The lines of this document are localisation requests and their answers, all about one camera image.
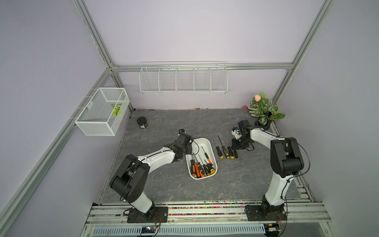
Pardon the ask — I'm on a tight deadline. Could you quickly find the aluminium frame rail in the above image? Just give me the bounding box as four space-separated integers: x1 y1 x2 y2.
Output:
113 61 294 73

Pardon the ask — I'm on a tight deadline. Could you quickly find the white wire cube basket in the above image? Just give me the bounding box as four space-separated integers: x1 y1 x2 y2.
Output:
75 87 130 136

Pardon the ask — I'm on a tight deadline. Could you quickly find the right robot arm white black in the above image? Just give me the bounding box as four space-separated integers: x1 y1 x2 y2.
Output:
232 120 305 220

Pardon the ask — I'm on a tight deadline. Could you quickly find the yellow black brown-shaft screwdriver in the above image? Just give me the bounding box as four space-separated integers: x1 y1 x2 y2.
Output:
218 136 230 159

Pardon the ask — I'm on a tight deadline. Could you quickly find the white perforated cable duct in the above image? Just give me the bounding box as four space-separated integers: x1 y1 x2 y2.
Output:
89 224 265 237

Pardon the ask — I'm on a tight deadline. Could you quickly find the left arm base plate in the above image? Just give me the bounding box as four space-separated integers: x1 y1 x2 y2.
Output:
127 206 168 224

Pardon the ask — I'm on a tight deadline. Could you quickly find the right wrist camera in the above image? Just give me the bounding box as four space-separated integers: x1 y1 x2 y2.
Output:
232 126 241 140

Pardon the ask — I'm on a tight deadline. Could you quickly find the artificial green potted plant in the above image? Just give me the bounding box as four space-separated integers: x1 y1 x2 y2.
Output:
248 91 285 129

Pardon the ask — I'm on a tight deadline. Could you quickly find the long white wire wall basket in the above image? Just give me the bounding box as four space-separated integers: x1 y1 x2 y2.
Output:
139 68 229 93

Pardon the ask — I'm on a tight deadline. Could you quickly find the green object in basket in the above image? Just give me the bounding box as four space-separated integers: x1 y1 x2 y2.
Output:
112 104 122 117

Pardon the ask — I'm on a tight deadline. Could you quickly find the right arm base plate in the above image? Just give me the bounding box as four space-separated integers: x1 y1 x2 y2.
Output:
244 203 287 222

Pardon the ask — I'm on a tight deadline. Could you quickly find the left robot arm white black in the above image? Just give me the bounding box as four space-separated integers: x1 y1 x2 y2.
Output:
109 129 193 214

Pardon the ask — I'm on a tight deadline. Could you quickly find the small black jar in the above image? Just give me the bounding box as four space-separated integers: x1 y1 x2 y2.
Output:
137 117 148 129

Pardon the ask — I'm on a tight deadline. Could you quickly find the white plastic storage box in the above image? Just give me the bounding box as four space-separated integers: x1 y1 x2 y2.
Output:
186 138 218 180

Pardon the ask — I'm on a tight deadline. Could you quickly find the black handle long screwdriver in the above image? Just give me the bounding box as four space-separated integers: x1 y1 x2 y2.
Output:
226 139 235 159

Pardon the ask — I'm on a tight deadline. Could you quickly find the small orange black screwdriver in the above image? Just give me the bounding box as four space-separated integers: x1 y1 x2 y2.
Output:
201 146 213 168

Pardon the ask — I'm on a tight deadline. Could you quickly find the orange black large screwdriver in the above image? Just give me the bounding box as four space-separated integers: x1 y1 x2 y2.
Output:
190 159 197 178

